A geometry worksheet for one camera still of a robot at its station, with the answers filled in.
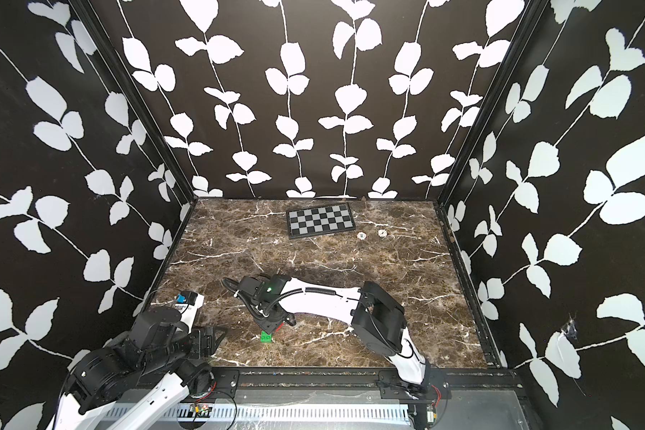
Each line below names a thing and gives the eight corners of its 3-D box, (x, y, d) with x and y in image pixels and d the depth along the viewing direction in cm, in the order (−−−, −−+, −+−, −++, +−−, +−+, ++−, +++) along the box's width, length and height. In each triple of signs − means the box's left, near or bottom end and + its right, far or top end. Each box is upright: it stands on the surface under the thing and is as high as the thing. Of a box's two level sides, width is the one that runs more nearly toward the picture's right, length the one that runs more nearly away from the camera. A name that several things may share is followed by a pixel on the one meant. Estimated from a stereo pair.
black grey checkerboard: (288, 240, 109) (287, 235, 106) (286, 215, 118) (285, 210, 115) (355, 231, 112) (355, 226, 110) (348, 208, 121) (348, 202, 118)
